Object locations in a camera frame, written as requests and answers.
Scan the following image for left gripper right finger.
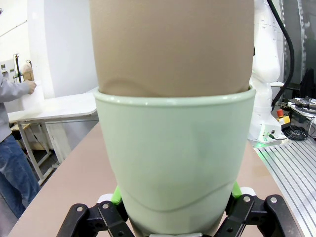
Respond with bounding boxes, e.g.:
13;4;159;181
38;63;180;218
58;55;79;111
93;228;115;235
216;181;304;237

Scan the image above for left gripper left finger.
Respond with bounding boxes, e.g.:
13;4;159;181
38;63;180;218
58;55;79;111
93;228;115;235
55;186;135;237

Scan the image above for pale green plastic cup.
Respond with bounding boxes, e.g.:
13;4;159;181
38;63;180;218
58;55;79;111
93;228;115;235
93;85;257;235

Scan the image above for person's right forearm gray sleeve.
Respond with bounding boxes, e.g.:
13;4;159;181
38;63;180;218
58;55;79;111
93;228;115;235
0;80;32;103

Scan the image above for person's right hand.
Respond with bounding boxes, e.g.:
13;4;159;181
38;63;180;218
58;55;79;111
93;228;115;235
24;80;37;95

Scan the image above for ribbed aluminium mounting plate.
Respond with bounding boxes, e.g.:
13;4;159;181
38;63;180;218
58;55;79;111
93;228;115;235
254;138;316;237

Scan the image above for person's blue jeans legs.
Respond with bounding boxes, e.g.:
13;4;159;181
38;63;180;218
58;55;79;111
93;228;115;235
0;134;41;219

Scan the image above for red emergency stop button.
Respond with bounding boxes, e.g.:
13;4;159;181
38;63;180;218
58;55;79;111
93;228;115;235
276;108;291;128

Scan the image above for white side table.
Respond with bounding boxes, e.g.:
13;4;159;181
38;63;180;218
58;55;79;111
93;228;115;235
7;92;99;186

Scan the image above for plain cardboard box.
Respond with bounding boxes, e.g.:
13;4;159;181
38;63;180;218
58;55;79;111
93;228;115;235
22;60;35;82

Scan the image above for black tripod stand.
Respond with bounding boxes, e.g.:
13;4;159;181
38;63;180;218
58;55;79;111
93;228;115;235
13;53;24;83

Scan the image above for coiled black cable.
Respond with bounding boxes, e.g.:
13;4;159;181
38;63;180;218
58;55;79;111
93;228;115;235
281;124;309;142

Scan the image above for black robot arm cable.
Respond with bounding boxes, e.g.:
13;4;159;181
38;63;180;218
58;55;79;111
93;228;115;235
266;0;296;112

